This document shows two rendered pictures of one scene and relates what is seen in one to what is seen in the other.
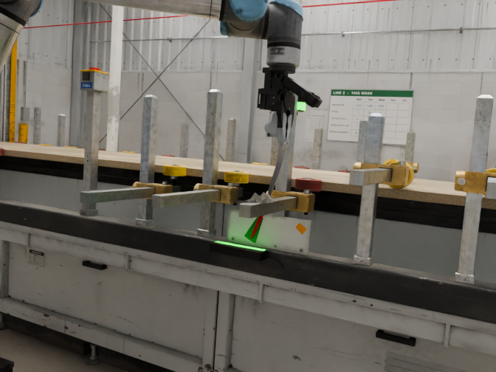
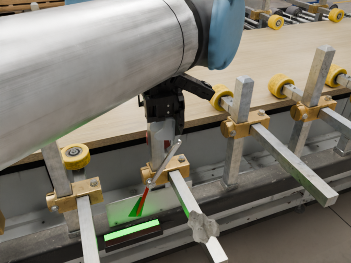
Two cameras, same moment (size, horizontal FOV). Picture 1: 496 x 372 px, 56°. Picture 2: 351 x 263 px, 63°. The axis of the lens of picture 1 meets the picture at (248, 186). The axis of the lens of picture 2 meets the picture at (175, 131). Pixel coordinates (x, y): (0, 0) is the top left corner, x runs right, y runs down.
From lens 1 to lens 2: 106 cm
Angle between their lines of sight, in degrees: 54
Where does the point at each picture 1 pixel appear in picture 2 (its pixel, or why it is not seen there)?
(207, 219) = (77, 222)
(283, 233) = (167, 199)
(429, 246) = not seen: hidden behind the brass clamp
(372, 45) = not seen: outside the picture
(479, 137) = (320, 82)
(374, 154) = (245, 114)
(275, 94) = (172, 103)
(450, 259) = (248, 138)
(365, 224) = (235, 164)
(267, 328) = not seen: hidden behind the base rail
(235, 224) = (115, 212)
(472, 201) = (306, 125)
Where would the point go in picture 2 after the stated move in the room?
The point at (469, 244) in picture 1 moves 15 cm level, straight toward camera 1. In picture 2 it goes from (299, 150) to (334, 179)
